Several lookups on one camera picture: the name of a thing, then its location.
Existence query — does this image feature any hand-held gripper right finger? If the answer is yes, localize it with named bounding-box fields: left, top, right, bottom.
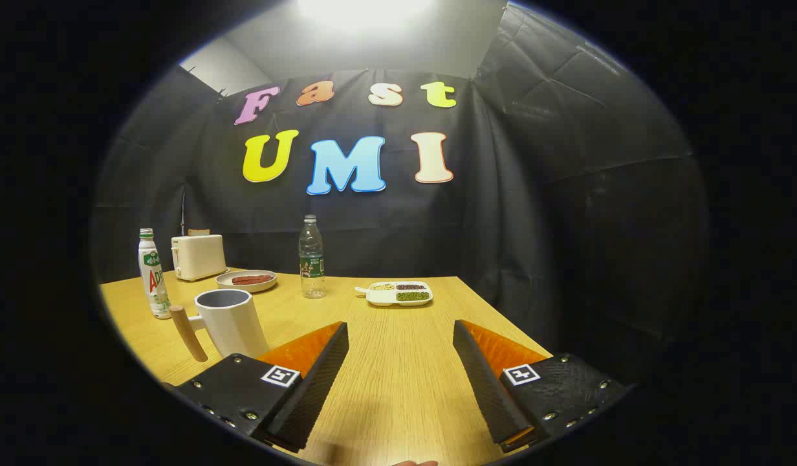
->
left=453, top=320, right=632, bottom=454

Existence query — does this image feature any wooden table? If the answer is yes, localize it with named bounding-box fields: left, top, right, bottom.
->
left=100, top=269, right=554, bottom=466

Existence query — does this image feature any white divided dish with beans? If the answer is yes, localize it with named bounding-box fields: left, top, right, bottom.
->
left=355, top=280, right=433, bottom=307

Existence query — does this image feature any white oval plate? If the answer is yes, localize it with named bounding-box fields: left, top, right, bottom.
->
left=215, top=269, right=278, bottom=293

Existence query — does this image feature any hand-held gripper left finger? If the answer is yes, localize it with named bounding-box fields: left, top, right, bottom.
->
left=172, top=322, right=349, bottom=454

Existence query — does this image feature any white juice bottle green label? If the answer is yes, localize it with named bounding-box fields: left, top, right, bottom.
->
left=138, top=228, right=173, bottom=320

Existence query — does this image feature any white cup wooden handle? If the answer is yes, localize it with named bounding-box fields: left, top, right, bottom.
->
left=170, top=289, right=270, bottom=363

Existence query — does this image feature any ceiling light panel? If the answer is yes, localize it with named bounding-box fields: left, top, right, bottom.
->
left=295, top=0, right=438, bottom=33

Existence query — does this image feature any cream toaster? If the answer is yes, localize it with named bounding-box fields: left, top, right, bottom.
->
left=171, top=234, right=230, bottom=282

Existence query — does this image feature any clear plastic water bottle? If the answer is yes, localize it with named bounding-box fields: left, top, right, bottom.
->
left=298, top=215, right=326, bottom=300

